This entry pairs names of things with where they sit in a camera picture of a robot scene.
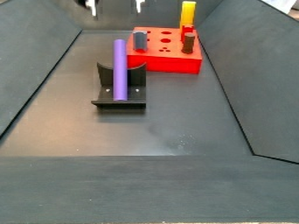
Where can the red peg board block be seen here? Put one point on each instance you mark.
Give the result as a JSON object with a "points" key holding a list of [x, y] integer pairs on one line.
{"points": [[164, 56]]}

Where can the brown hexagonal peg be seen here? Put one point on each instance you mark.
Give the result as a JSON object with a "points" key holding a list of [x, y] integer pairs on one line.
{"points": [[189, 43]]}

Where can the blue-grey notched peg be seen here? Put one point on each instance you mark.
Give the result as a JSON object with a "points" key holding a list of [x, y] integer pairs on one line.
{"points": [[141, 40]]}

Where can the red star peg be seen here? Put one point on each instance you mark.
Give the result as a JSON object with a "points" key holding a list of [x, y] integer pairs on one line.
{"points": [[188, 31]]}

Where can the purple cylinder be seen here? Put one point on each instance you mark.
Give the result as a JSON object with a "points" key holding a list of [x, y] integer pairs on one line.
{"points": [[120, 70]]}

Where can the black cradle stand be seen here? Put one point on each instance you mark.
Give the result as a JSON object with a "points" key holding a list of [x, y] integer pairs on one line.
{"points": [[136, 89]]}

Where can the tall yellow peg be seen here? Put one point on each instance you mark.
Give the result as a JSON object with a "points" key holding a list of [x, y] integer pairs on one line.
{"points": [[189, 7]]}

